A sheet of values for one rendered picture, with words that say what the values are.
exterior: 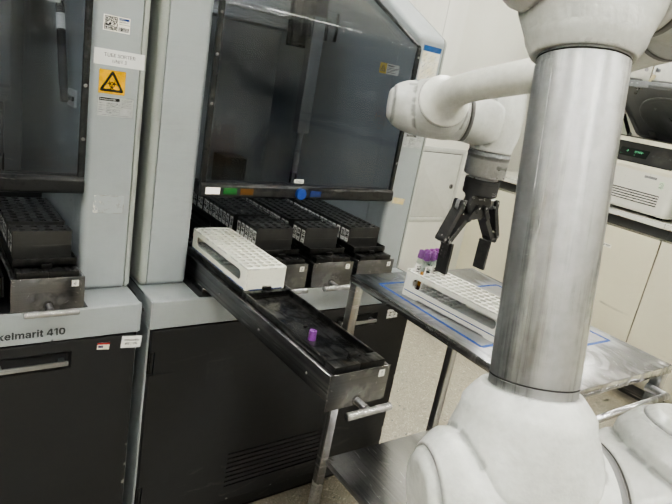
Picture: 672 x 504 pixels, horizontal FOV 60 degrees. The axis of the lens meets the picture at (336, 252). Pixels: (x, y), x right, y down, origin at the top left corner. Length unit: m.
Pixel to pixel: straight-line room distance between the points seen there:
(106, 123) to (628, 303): 2.66
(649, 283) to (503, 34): 1.62
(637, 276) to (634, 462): 2.52
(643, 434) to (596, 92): 0.39
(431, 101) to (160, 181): 0.63
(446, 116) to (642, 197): 2.17
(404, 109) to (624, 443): 0.71
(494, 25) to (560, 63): 2.97
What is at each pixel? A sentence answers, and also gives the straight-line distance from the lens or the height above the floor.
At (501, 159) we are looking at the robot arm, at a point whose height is 1.18.
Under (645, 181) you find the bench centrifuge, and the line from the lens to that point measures 3.23.
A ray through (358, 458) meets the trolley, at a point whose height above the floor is 0.28.
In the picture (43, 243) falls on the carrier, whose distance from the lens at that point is 1.33.
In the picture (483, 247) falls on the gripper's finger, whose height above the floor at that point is 0.97.
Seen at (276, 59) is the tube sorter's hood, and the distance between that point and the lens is 1.44.
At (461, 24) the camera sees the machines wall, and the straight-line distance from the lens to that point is 3.45.
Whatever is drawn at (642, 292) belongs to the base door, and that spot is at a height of 0.54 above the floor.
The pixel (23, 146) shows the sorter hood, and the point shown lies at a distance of 1.28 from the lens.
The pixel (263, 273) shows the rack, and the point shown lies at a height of 0.85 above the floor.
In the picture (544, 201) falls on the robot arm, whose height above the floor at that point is 1.19.
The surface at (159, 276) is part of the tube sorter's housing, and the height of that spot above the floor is 0.76.
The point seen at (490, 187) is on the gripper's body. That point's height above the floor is 1.12.
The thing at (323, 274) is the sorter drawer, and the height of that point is 0.77.
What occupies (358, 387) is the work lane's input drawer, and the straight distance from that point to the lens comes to 1.05.
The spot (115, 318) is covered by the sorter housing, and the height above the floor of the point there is 0.70.
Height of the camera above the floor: 1.28
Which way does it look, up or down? 16 degrees down
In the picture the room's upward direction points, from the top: 10 degrees clockwise
